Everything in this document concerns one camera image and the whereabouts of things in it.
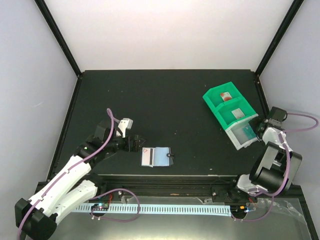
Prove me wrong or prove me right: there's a teal credit card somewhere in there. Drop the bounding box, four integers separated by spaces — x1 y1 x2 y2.
242 125 257 140

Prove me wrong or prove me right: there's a black card holder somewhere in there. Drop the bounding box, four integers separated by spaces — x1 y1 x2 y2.
151 147 175 168

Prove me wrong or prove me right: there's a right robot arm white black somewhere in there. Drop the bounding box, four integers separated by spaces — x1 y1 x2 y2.
211 106 303 204

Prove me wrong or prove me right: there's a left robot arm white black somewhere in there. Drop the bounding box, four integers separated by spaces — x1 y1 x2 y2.
14 117 145 240

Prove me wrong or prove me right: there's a white card black stripe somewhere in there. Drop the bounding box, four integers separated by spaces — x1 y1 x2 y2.
140 147 155 167

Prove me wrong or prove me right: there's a grey card in bin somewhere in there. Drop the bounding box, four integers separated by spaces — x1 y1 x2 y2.
231 108 246 120

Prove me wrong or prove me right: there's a red white card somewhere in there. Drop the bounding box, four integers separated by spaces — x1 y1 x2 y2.
220 91 233 102

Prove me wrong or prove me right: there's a white translucent bin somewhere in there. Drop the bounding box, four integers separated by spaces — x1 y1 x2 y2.
225 121 258 150

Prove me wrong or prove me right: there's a green bin middle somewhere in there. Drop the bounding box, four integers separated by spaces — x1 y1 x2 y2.
214 97 257 130

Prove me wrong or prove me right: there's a green bin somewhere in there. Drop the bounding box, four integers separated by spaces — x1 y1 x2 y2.
202 81 243 113
214 97 257 130

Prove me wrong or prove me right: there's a green bin far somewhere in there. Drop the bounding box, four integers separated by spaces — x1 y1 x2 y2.
202 81 243 113

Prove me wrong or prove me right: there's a left controller board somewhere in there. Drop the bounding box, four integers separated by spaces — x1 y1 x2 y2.
91 203 109 211

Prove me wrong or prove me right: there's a controller board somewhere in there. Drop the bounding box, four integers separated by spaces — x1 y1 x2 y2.
230 205 256 214
91 203 109 211

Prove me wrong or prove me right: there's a right controller board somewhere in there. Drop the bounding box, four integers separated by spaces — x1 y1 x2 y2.
230 205 256 214

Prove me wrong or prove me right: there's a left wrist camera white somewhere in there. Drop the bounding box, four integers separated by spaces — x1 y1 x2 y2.
116 118 134 138

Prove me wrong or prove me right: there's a black aluminium rail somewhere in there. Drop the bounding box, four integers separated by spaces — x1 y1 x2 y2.
37 174 303 198

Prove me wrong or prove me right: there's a purple cable loop front right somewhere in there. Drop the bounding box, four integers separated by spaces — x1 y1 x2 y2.
230 194 275 223

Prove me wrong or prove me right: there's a purple cable loop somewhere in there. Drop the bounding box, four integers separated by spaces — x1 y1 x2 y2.
230 194 275 223
90 188 142 223

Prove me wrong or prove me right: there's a white slotted cable duct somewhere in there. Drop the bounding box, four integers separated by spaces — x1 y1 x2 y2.
73 203 231 217

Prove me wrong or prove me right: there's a purple cable loop front left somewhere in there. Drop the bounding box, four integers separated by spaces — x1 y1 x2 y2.
90 188 142 223

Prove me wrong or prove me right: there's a right frame post black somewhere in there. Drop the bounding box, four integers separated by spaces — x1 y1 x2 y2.
255 0 304 77

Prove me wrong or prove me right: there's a frame post black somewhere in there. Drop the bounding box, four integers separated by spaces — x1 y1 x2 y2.
34 0 82 77
255 0 304 77

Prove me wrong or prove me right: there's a left frame post black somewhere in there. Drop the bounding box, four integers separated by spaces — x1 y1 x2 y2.
34 0 82 77

